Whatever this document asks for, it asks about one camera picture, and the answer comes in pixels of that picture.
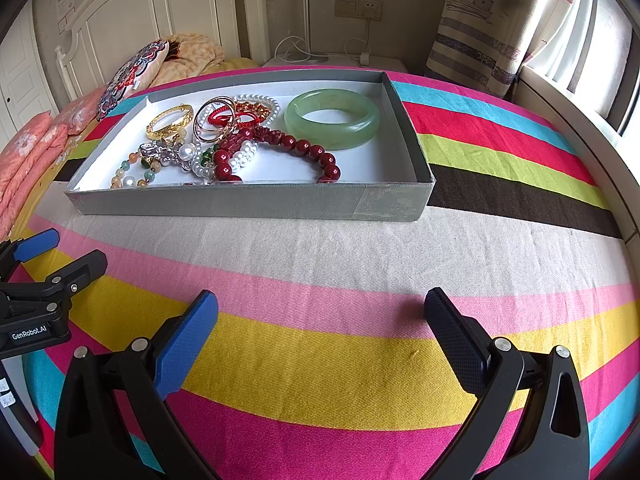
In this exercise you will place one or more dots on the beige wall socket panel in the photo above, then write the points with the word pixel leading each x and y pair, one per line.
pixel 357 8

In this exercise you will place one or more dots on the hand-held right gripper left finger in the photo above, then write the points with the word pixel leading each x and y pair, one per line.
pixel 185 340

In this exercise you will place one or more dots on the white floor lamp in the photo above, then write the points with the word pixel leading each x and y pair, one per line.
pixel 305 10

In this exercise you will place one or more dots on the green jade pendant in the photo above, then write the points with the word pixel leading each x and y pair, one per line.
pixel 205 159

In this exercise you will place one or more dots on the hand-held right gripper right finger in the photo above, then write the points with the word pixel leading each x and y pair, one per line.
pixel 450 340

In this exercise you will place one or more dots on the white door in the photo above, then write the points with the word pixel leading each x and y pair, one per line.
pixel 20 85

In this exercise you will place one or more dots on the gold bangle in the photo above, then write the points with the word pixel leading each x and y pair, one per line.
pixel 165 132

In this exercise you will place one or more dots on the silver brooch with pearl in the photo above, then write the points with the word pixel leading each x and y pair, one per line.
pixel 160 152

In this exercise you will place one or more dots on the pink floral quilt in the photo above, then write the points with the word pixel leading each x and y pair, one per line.
pixel 30 150

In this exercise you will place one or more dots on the colourful striped cloth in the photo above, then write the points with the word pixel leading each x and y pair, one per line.
pixel 350 360

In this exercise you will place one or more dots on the round patterned cushion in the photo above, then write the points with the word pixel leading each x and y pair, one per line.
pixel 130 77

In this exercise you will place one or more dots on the white nightstand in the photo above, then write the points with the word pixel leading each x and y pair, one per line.
pixel 385 62

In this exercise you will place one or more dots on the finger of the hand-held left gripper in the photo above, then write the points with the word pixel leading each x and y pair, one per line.
pixel 85 267
pixel 35 246

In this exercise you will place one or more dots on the yellow floral bedsheet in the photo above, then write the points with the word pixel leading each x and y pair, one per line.
pixel 240 64

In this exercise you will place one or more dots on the white wooden headboard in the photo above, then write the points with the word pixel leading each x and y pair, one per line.
pixel 175 5

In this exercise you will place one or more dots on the printed beige curtain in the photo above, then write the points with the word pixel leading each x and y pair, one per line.
pixel 470 35

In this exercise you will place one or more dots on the orange checked blanket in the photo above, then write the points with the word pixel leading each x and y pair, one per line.
pixel 195 55

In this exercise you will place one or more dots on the grey cardboard box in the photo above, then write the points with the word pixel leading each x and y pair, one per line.
pixel 300 200

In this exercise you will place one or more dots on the white sheer curtain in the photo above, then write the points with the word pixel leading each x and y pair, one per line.
pixel 580 35

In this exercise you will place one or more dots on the white window sill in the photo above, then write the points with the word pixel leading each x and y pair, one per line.
pixel 565 115

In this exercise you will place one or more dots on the window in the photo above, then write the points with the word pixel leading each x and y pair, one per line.
pixel 631 85

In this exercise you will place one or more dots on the green jade bangle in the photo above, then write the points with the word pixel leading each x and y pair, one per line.
pixel 330 136

